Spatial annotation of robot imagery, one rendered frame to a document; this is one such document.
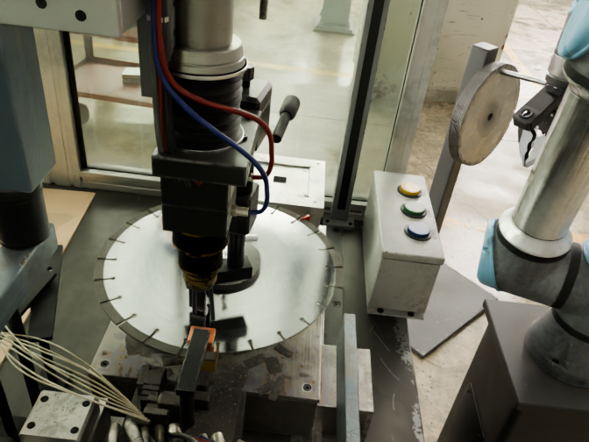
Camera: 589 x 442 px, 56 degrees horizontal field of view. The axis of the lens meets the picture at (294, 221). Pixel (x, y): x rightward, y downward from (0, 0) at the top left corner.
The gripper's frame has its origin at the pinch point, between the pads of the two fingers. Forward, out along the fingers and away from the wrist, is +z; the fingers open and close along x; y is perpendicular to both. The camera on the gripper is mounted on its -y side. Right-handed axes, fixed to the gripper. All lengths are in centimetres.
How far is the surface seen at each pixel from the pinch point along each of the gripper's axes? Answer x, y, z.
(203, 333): -15, -89, -7
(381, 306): -8, -49, 14
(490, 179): 85, 142, 91
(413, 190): 3.6, -32.7, 0.2
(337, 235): 14.0, -41.0, 15.6
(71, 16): -18, -101, -45
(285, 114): -10, -77, -30
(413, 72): 13.8, -28.8, -20.0
